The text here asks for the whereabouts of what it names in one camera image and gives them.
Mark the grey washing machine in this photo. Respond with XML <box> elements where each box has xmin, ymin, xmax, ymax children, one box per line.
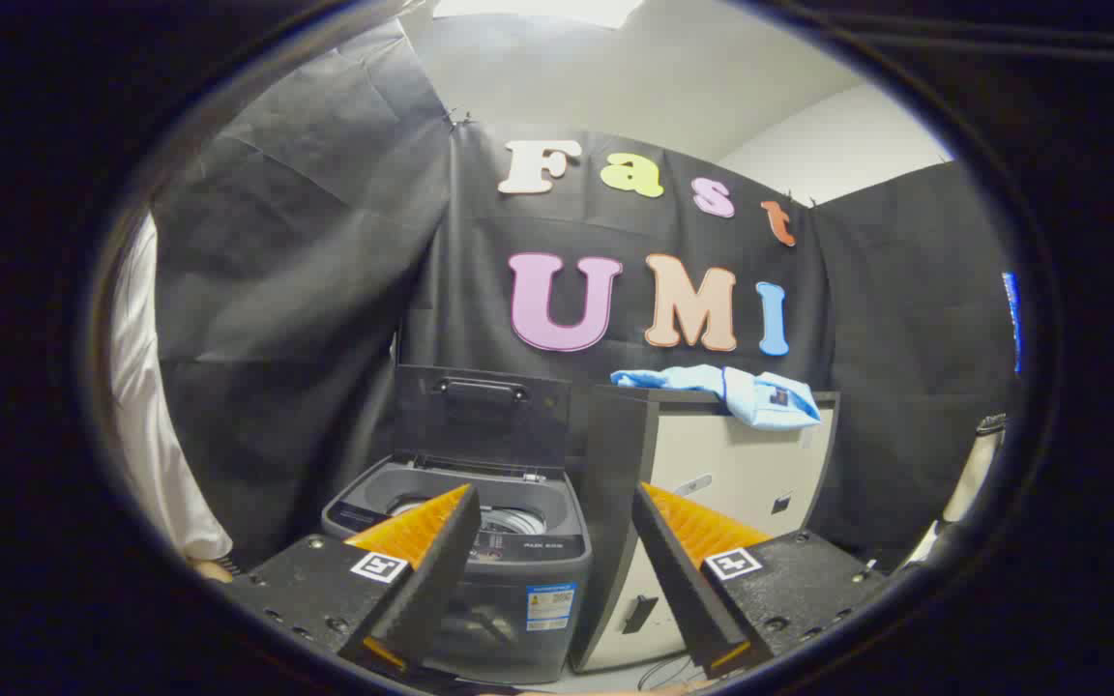
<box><xmin>321</xmin><ymin>454</ymin><xmax>593</xmax><ymax>685</ymax></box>

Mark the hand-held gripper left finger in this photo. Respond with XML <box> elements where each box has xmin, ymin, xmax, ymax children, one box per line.
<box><xmin>226</xmin><ymin>483</ymin><xmax>483</xmax><ymax>676</ymax></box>

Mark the black backdrop cloth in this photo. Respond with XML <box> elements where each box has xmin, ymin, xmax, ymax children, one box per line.
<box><xmin>153</xmin><ymin>19</ymin><xmax>1022</xmax><ymax>571</ymax></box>

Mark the light blue shirt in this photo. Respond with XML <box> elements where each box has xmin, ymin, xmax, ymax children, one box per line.
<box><xmin>611</xmin><ymin>364</ymin><xmax>822</xmax><ymax>430</ymax></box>

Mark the black cable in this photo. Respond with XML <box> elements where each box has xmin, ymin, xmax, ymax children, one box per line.
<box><xmin>636</xmin><ymin>655</ymin><xmax>705</xmax><ymax>690</ymax></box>

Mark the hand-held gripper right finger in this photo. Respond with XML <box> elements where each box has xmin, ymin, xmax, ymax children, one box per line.
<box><xmin>630</xmin><ymin>481</ymin><xmax>893</xmax><ymax>681</ymax></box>

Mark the blue screen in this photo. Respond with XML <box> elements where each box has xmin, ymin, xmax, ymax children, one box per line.
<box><xmin>1002</xmin><ymin>273</ymin><xmax>1023</xmax><ymax>374</ymax></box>

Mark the grey cabinet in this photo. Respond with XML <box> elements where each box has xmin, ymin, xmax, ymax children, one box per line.
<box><xmin>569</xmin><ymin>385</ymin><xmax>840</xmax><ymax>675</ymax></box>

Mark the ceiling light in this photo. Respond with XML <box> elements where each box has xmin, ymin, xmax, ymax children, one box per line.
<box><xmin>431</xmin><ymin>0</ymin><xmax>647</xmax><ymax>28</ymax></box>

